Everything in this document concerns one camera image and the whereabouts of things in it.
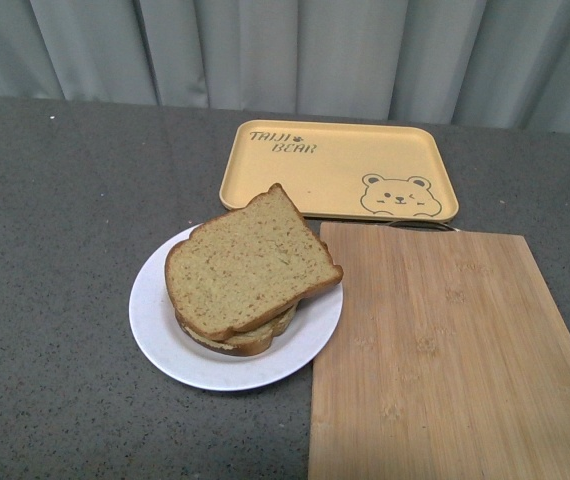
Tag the wooden cutting board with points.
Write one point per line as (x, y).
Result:
(450, 361)

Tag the white round plate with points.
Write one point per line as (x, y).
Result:
(172, 351)

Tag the metal board handle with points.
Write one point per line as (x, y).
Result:
(422, 225)

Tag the yellow bear tray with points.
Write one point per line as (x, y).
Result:
(344, 171)

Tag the bread slice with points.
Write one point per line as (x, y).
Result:
(238, 271)
(249, 343)

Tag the grey curtain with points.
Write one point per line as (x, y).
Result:
(478, 63)

